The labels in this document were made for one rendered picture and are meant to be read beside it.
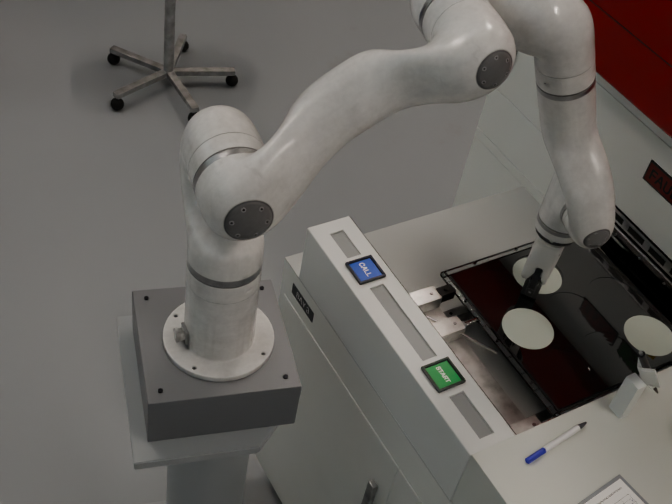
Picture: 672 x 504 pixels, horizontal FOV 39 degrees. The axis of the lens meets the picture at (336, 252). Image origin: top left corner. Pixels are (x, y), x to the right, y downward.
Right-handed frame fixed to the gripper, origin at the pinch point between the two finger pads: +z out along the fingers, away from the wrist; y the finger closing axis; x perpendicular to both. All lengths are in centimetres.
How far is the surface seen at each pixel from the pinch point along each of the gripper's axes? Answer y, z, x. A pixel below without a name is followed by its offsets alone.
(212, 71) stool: -132, 85, -141
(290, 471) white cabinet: 19, 67, -35
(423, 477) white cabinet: 40.7, 13.8, -4.3
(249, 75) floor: -148, 93, -132
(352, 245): 11.7, -3.1, -33.6
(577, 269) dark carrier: -12.7, 2.7, 6.9
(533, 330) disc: 8.1, 2.6, 3.4
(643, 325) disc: -4.8, 2.6, 22.3
